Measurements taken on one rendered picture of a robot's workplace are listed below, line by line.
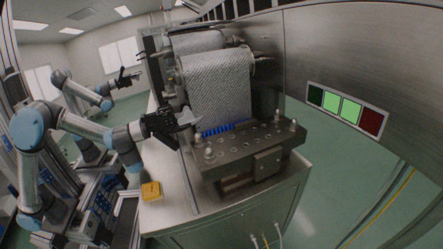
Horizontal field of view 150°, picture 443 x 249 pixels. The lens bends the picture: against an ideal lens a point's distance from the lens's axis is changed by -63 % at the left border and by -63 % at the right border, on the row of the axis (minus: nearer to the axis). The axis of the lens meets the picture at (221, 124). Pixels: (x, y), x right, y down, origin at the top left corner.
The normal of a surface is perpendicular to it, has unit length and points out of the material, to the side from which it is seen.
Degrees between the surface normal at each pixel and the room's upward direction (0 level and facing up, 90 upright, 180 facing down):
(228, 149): 0
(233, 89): 90
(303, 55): 90
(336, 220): 0
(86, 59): 90
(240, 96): 90
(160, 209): 0
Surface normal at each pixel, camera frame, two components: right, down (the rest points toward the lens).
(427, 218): -0.93, 0.28
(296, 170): -0.12, -0.86
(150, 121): 0.36, 0.43
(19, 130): 0.64, 0.22
